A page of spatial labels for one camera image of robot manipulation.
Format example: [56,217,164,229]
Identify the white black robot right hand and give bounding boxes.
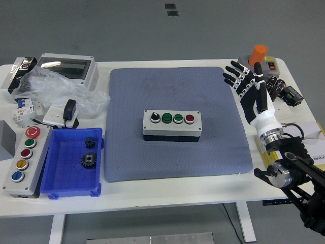
[222,60,282,135]

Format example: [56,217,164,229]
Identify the grey four-button control box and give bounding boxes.
[142,109,203,142]

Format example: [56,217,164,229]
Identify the grey five-button control box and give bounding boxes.
[2,125,53,199]

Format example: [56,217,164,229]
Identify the black module green terminal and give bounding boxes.
[280,86,305,106]

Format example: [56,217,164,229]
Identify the grey block base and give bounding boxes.
[237,55,270,77]

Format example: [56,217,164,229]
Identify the orange cylinder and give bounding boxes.
[248,44,268,67]

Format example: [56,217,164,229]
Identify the yellow white box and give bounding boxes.
[254,121,325,168]

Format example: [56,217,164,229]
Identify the black table control panel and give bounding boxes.
[263,198,293,206]

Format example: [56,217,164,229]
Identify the white table leg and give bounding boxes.
[235,202,257,242]
[49,215,66,244]

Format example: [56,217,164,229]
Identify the grey-blue padded mat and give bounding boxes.
[104,66,254,183]

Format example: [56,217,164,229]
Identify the grey metal floor plate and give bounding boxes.
[86,232,214,244]

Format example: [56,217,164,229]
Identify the large black gear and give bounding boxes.
[80,151,98,168]

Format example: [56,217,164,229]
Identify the black power adapter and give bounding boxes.
[62,99,77,121]

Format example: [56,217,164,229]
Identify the grey distribution box dark window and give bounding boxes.
[37,52,100,92]

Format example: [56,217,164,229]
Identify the blue plastic bin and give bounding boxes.
[40,127,105,200]

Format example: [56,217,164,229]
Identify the clear plastic bag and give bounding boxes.
[11,67,111,117]

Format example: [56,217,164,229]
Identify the white blue circuit breaker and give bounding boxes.
[11,98,36,128]

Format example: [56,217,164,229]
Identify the white box glossy black panel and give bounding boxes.
[0,56,38,104]

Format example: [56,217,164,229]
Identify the grey metal box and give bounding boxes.
[0,120,17,161]

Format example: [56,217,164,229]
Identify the white wall switch plate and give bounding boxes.
[274,105,298,125]

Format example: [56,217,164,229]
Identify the grey switch red black buttons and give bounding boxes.
[263,56,281,78]

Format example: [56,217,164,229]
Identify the black cable under table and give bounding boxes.
[222,203,242,244]

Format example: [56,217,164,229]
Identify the white wall socket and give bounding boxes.
[42,104,79,129]

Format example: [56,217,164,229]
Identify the white rail module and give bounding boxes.
[34,99,45,117]

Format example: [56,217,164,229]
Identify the black adapter cord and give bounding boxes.
[29,117,67,129]

